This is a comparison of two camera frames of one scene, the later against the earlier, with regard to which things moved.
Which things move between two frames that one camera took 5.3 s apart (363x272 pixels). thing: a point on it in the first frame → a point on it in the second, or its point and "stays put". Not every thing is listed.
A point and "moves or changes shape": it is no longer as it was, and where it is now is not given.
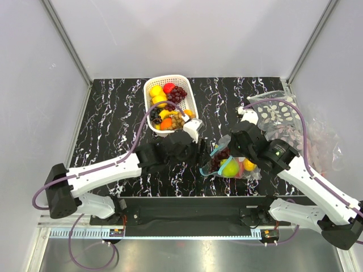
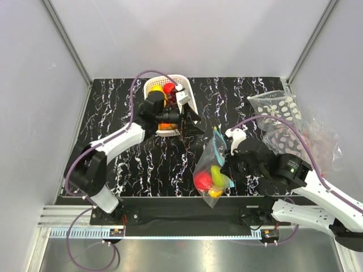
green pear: [231, 170] moves or changes shape
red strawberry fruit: [168, 87] stays put
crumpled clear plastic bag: [325, 149] stays put
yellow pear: [248, 165] moves or changes shape
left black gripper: [201, 158] → [188, 115]
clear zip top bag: [222, 162] moves or changes shape
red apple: [240, 170] moves or changes shape
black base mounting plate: [237, 212] stays put
